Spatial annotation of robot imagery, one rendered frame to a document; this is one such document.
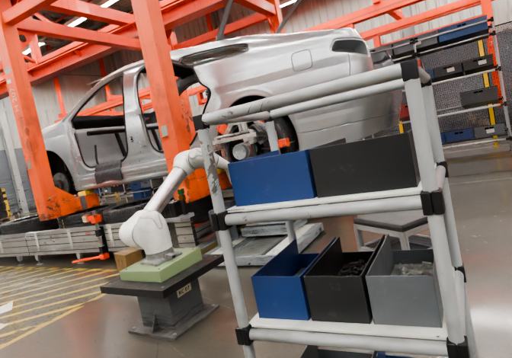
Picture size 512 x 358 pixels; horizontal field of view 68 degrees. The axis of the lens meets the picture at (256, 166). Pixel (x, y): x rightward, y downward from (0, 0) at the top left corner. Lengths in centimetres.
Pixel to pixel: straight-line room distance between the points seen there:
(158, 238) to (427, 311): 158
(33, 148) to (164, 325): 293
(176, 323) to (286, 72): 206
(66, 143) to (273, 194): 433
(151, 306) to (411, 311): 164
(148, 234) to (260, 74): 176
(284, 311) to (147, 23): 278
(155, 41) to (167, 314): 210
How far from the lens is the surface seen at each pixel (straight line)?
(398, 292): 89
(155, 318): 230
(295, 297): 97
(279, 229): 330
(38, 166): 469
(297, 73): 321
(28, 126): 472
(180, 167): 259
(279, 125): 320
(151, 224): 218
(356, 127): 310
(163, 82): 325
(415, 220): 220
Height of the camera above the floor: 91
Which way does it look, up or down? 4 degrees down
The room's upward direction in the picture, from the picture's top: 11 degrees counter-clockwise
